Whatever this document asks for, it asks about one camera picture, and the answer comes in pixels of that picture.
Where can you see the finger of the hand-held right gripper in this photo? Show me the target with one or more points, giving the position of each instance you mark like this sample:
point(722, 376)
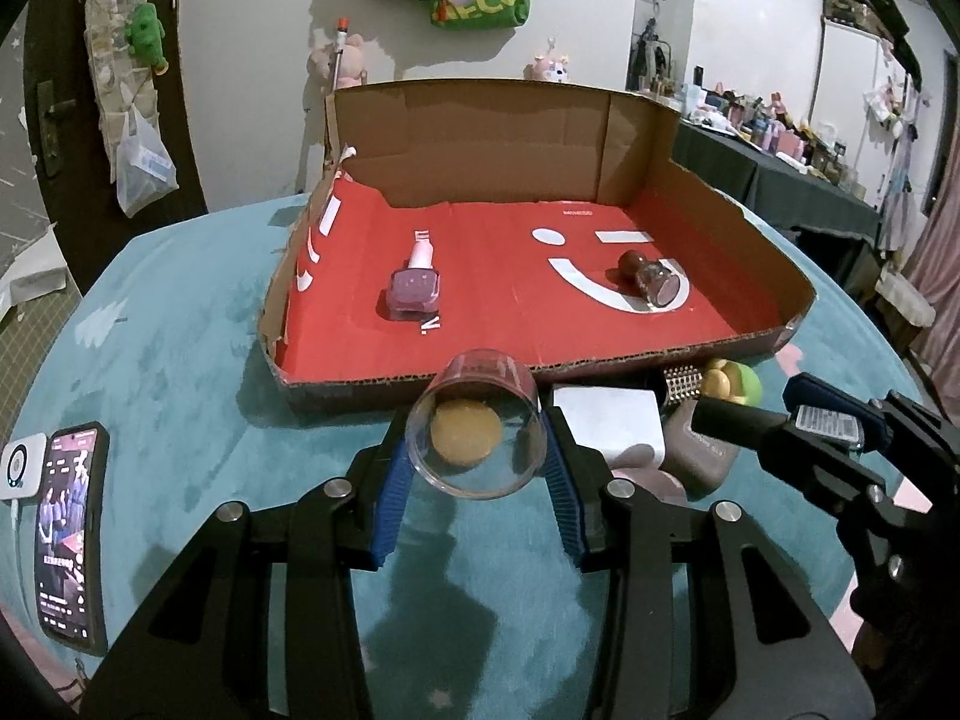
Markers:
point(814, 390)
point(814, 465)

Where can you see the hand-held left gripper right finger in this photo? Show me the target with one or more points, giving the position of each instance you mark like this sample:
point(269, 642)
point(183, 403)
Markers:
point(564, 499)

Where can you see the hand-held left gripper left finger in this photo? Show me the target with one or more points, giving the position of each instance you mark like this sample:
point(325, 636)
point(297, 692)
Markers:
point(390, 499)

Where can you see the yellow and green toy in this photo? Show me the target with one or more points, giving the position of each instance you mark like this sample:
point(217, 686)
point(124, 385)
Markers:
point(739, 382)

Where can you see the pink earbud case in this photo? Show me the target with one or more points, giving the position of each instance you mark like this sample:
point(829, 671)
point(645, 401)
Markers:
point(654, 484)

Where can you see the white charger block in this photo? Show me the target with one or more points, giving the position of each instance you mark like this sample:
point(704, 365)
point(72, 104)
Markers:
point(607, 412)

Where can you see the clear glass cup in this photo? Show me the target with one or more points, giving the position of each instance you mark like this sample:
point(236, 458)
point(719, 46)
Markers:
point(517, 394)

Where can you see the brown earbud case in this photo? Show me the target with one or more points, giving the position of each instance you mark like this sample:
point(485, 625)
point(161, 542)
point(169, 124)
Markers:
point(694, 461)

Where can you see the cardboard box with red lining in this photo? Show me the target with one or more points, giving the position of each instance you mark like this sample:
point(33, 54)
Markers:
point(487, 127)

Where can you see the round yellow sponge puff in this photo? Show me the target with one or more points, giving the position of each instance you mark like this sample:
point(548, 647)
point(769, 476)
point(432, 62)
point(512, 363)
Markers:
point(465, 431)

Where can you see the silver studded bottle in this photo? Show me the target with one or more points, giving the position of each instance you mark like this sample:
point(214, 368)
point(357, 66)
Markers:
point(682, 384)

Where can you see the pink curtain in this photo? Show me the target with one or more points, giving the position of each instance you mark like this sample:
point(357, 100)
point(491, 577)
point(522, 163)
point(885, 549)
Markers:
point(937, 277)

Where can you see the brown-capped perfume bottle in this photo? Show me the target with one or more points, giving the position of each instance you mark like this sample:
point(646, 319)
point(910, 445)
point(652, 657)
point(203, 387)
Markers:
point(651, 277)

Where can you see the purple nail polish bottle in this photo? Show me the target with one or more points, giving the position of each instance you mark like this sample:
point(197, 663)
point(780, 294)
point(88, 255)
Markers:
point(412, 289)

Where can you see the cluttered side table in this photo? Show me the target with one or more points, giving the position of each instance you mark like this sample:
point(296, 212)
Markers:
point(780, 131)

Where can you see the black smartphone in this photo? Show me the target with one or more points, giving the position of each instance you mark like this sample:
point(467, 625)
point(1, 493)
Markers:
point(71, 540)

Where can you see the white wardrobe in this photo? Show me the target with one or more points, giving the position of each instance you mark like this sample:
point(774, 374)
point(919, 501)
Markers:
point(851, 67)

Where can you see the white round-button device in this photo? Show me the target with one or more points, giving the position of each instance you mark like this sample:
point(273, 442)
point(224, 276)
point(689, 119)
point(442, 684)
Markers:
point(21, 465)

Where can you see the dark hanging clothes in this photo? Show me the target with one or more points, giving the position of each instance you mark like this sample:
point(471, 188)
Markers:
point(649, 56)

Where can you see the clear plastic bag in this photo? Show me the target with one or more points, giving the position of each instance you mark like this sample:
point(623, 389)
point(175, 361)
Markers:
point(142, 172)

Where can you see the small pink plush toy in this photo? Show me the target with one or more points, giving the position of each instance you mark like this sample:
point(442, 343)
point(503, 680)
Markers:
point(551, 70)

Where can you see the white paper sheet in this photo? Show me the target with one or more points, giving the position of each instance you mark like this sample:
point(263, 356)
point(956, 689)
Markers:
point(34, 270)

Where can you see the white stick with orange cap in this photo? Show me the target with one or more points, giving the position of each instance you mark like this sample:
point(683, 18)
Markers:
point(341, 45)

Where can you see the green plush toy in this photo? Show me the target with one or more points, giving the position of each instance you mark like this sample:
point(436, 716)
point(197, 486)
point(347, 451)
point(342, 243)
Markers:
point(146, 34)

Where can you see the clear hanging pocket organizer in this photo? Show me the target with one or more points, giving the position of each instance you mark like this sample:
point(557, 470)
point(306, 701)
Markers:
point(105, 52)

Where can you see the dark brown door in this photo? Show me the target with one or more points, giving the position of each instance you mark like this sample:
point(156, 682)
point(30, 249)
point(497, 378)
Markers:
point(60, 30)

